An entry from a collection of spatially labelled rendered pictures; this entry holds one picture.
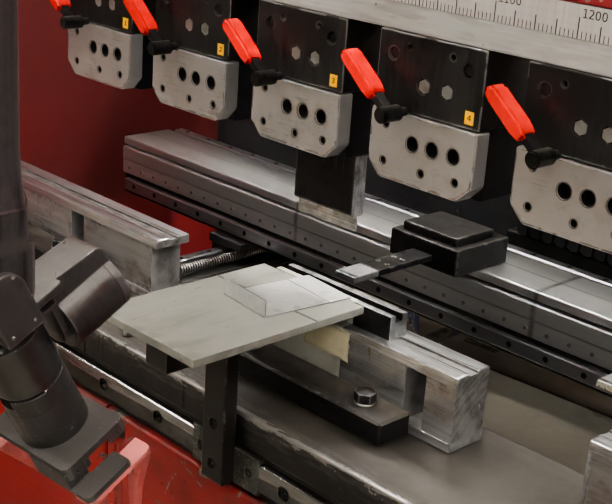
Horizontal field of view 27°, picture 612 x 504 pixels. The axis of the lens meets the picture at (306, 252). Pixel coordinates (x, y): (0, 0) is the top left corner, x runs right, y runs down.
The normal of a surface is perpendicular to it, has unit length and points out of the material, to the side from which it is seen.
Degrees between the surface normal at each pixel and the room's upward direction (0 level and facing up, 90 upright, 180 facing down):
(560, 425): 0
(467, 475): 0
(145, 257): 90
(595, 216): 90
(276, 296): 0
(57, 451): 27
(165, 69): 90
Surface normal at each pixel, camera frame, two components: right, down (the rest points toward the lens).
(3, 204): 0.76, 0.02
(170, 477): -0.72, 0.19
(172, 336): 0.07, -0.94
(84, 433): -0.25, -0.74
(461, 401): 0.69, 0.29
